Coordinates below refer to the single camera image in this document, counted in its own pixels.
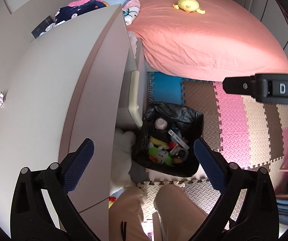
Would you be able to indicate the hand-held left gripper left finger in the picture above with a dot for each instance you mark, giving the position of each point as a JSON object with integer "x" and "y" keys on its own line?
{"x": 78, "y": 165}

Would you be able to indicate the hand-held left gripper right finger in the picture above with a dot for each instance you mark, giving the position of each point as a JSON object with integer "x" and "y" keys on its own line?
{"x": 210, "y": 165}

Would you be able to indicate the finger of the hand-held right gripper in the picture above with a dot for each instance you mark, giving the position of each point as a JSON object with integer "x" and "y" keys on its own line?
{"x": 239, "y": 85}

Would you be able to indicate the silver beige packet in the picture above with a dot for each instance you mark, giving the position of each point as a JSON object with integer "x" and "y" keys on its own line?
{"x": 180, "y": 153}

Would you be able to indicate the white cardboard box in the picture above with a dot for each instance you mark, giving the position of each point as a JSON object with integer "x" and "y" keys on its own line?
{"x": 179, "y": 139}

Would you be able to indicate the red round item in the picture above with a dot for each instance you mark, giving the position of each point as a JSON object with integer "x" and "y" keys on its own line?
{"x": 172, "y": 145}

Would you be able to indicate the green plush toy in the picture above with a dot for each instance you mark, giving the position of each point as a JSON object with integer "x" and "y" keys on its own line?
{"x": 160, "y": 157}

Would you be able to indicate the yellow snack packet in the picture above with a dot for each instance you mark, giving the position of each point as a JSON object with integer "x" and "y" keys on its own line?
{"x": 155, "y": 140}

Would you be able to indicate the bin with black bag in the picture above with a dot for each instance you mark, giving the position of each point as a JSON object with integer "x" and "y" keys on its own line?
{"x": 174, "y": 113}

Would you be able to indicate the pink capped bottle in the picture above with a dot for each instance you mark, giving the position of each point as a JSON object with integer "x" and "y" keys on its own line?
{"x": 160, "y": 124}

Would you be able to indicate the coloured foam floor mat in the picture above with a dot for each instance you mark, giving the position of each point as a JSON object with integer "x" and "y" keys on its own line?
{"x": 234, "y": 120}

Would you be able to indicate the white plush toy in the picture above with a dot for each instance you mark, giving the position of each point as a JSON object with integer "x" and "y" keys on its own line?
{"x": 122, "y": 155}

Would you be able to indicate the person's right leg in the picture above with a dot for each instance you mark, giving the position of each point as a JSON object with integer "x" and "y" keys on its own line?
{"x": 181, "y": 205}

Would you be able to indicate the person's leg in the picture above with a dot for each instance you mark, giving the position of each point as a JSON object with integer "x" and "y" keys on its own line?
{"x": 128, "y": 213}
{"x": 181, "y": 205}

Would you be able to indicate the pink bed sheet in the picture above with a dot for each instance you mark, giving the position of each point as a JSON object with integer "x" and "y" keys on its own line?
{"x": 196, "y": 42}

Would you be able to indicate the person's left leg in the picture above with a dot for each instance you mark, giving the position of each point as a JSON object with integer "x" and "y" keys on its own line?
{"x": 128, "y": 213}

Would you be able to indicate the white cabinet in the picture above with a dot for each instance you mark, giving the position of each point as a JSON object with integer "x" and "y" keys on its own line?
{"x": 135, "y": 95}

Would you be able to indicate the yellow duck plush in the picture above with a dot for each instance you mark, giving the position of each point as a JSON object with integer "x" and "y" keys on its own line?
{"x": 187, "y": 3}

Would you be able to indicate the purple crumpled wrapper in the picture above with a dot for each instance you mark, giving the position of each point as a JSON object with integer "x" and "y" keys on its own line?
{"x": 0, "y": 99}

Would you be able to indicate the white and pink printed pillow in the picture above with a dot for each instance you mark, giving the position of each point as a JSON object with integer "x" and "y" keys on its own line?
{"x": 131, "y": 12}

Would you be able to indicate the white cloth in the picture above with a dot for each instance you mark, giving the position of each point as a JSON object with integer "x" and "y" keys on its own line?
{"x": 50, "y": 26}

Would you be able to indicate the black flat box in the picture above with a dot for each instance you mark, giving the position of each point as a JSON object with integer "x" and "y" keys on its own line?
{"x": 41, "y": 26}

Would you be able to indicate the navy printed blanket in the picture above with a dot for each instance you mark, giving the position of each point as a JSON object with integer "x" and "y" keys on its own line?
{"x": 73, "y": 11}

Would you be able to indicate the pink cloth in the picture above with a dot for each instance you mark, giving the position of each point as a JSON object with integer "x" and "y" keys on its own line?
{"x": 78, "y": 3}

